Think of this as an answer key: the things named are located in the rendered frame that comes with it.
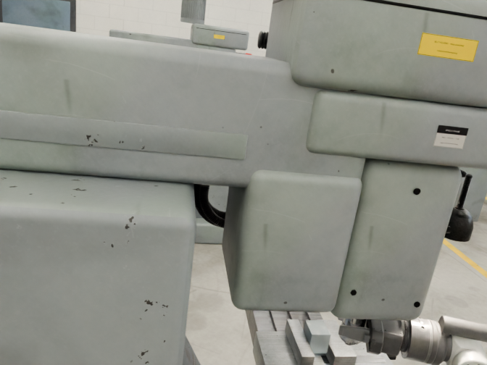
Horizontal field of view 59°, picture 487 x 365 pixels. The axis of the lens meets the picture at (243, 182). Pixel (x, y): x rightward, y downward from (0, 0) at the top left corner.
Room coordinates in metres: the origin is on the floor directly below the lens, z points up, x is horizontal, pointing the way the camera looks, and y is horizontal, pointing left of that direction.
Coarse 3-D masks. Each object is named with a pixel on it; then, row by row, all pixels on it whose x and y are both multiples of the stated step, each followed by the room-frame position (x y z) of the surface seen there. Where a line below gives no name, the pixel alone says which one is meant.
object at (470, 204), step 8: (464, 168) 4.86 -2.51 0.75; (472, 168) 4.89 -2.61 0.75; (480, 176) 4.93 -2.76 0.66; (472, 184) 4.90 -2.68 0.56; (480, 184) 4.93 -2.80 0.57; (472, 192) 4.91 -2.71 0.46; (480, 192) 4.94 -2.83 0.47; (456, 200) 4.86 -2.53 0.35; (472, 200) 4.92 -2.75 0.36; (480, 200) 4.95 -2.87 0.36; (464, 208) 4.90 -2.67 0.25; (472, 208) 4.93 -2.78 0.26; (480, 208) 4.96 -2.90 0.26
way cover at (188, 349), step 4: (188, 344) 0.88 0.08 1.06; (184, 348) 0.83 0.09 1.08; (188, 348) 0.86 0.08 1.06; (192, 348) 0.89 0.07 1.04; (184, 352) 0.82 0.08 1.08; (188, 352) 0.85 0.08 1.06; (192, 352) 0.88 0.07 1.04; (184, 356) 0.81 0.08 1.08; (188, 356) 0.84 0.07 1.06; (192, 356) 0.86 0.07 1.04; (184, 360) 0.79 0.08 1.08; (188, 360) 0.82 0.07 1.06; (192, 360) 0.85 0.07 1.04; (196, 360) 0.88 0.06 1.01; (184, 364) 0.78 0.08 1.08; (188, 364) 0.81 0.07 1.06; (192, 364) 0.83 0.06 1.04; (196, 364) 0.87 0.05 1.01; (200, 364) 0.90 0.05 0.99
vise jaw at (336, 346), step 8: (328, 320) 1.04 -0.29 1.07; (328, 328) 1.01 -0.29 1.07; (336, 328) 1.01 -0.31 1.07; (336, 336) 0.97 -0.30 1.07; (336, 344) 0.94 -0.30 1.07; (344, 344) 0.95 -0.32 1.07; (328, 352) 0.93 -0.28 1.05; (336, 352) 0.91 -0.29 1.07; (344, 352) 0.91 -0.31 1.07; (352, 352) 0.92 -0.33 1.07; (328, 360) 0.92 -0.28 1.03; (336, 360) 0.89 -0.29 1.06; (344, 360) 0.90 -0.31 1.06; (352, 360) 0.90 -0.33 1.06
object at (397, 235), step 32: (384, 160) 0.69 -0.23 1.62; (384, 192) 0.68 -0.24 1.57; (416, 192) 0.69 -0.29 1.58; (448, 192) 0.70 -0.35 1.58; (384, 224) 0.69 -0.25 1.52; (416, 224) 0.70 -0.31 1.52; (448, 224) 0.72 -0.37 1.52; (352, 256) 0.68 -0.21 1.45; (384, 256) 0.69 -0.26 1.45; (416, 256) 0.70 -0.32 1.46; (352, 288) 0.68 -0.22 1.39; (384, 288) 0.69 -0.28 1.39; (416, 288) 0.70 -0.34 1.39
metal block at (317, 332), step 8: (312, 320) 0.99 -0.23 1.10; (320, 320) 0.99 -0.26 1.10; (304, 328) 0.98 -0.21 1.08; (312, 328) 0.95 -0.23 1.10; (320, 328) 0.96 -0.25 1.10; (312, 336) 0.93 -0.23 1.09; (320, 336) 0.93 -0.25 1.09; (328, 336) 0.94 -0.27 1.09; (312, 344) 0.93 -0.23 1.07; (320, 344) 0.93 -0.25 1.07; (328, 344) 0.94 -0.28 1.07; (320, 352) 0.93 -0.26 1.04
